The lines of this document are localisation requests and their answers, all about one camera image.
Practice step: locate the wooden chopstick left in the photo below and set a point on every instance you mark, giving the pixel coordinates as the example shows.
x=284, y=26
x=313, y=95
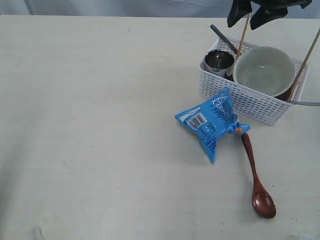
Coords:
x=243, y=36

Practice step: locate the pale green ceramic bowl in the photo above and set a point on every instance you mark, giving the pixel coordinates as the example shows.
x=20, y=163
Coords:
x=265, y=69

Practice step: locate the brown wooden plate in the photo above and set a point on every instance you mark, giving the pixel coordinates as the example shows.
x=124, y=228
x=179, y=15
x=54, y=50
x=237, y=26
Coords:
x=286, y=95

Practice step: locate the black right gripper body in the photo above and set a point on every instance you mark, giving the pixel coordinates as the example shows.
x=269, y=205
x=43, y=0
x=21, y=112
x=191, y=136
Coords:
x=279, y=4

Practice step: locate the blue snack packet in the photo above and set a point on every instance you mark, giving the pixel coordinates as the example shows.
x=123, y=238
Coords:
x=211, y=120

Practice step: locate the wooden chopstick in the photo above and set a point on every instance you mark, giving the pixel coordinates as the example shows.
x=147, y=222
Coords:
x=243, y=36
x=295, y=82

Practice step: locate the brown wooden spoon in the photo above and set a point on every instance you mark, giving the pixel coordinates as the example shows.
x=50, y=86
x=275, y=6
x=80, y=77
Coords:
x=262, y=201

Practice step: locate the white backdrop curtain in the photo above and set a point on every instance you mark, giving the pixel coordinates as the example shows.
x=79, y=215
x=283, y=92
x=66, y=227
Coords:
x=119, y=8

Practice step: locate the silver metal utensil handle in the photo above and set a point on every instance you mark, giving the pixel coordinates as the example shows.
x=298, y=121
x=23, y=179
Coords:
x=302, y=103

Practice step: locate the white perforated plastic basket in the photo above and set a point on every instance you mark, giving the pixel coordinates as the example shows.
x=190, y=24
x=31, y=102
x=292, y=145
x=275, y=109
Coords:
x=246, y=101

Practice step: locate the wooden chopstick right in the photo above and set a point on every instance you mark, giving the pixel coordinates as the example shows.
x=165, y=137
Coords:
x=295, y=82

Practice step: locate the dark metal knife handle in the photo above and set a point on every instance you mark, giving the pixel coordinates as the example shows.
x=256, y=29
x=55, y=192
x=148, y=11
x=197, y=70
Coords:
x=224, y=38

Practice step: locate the stainless steel cup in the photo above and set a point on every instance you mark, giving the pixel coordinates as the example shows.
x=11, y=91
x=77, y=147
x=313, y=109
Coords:
x=219, y=62

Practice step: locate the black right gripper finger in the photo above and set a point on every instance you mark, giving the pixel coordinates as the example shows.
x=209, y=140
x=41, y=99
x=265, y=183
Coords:
x=238, y=10
x=264, y=15

